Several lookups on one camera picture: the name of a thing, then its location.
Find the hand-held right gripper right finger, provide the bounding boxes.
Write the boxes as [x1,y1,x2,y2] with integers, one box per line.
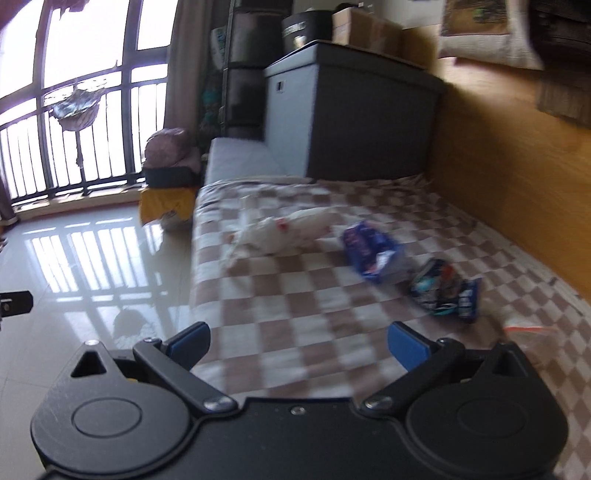
[361,322,532,412]

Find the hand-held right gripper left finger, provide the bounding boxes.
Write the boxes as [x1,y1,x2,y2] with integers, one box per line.
[69,322,237,414]

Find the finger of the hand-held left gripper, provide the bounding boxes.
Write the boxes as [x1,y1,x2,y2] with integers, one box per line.
[0,290,34,331]

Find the dark blue snack packet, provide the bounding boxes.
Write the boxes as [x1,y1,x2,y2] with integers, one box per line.
[410,258,484,324]

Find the blue purple snack wrapper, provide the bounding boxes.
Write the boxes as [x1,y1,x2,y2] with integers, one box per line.
[341,220,408,284]

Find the clear zip bag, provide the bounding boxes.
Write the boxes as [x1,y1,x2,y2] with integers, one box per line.
[501,318,560,357]

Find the white plastic bag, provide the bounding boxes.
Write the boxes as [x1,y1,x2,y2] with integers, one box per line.
[223,205,346,271]

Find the brown white checkered blanket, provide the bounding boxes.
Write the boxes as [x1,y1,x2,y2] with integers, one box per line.
[190,173,591,480]

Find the dark brown curtain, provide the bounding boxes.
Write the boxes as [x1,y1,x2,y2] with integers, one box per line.
[0,175,16,225]

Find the white plastic sack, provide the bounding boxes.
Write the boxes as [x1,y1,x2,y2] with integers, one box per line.
[159,209,193,232]

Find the black balcony railing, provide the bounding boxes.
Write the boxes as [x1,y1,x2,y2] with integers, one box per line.
[0,62,170,205]

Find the dark storage tray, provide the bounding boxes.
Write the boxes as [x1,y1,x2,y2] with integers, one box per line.
[143,165,202,188]

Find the grey bench cushion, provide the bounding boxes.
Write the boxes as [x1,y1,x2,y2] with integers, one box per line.
[204,137,290,188]

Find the hanging net basket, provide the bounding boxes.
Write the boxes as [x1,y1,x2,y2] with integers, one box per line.
[50,82,103,168]

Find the grey fabric storage box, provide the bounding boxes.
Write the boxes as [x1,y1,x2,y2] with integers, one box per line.
[263,40,448,182]

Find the printed plastic package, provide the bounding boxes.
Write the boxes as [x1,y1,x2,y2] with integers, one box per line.
[200,69,225,136]

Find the grey brown curtain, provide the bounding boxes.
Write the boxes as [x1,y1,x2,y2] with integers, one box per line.
[163,0,228,145]

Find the black drawer rack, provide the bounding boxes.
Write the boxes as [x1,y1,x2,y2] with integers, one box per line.
[221,0,296,140]

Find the white tissue pack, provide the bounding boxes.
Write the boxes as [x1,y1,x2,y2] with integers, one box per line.
[210,25,232,66]

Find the hanging dark cloth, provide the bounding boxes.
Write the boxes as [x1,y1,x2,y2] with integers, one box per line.
[50,0,94,13]

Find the brown cardboard box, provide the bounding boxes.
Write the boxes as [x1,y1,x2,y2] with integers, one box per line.
[331,6,403,59]

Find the black round flower-print box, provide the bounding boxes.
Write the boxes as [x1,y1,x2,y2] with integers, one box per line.
[281,11,334,54]

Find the decorative wall pillow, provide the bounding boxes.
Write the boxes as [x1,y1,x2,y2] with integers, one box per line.
[438,0,546,71]

